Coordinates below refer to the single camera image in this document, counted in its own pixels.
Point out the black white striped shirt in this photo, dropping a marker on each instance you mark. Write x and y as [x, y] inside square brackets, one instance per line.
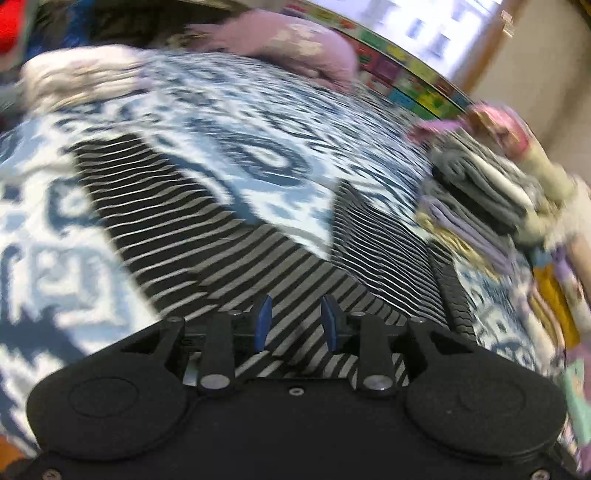
[184, 240]

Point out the colourful alphabet foam mat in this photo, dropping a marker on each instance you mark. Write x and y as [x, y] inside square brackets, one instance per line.
[392, 74]

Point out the mustard yellow folded garment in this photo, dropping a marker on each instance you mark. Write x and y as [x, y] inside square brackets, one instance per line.
[554, 309]

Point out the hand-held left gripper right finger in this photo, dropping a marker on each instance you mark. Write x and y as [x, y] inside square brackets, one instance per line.
[330, 323]

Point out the dark patterned cloth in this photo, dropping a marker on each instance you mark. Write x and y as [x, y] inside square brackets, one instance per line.
[115, 21]

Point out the pale floral quilt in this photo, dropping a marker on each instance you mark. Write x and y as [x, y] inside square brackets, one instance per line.
[78, 78]

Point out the red cloth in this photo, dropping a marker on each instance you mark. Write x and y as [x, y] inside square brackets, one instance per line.
[10, 23]

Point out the cream quilted jacket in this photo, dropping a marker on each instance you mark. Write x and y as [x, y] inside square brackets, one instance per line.
[549, 180]

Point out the lilac floral folded garment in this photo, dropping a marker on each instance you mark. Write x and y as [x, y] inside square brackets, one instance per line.
[575, 286]

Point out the window with wooden frame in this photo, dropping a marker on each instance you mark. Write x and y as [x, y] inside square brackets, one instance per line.
[438, 27]

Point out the mint green folded garment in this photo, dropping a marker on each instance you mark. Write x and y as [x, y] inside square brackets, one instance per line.
[577, 397]

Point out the pink floral pillow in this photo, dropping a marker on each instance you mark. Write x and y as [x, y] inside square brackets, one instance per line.
[286, 44]

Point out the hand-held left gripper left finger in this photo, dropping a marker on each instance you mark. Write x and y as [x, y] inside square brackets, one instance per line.
[262, 323]

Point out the pink floral cloth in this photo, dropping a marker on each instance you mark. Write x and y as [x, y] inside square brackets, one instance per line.
[489, 124]

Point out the stack of grey folded clothes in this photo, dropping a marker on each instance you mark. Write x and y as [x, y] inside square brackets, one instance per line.
[480, 203]

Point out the blue white patterned bedsheet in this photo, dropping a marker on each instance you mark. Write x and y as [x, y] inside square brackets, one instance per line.
[277, 152]

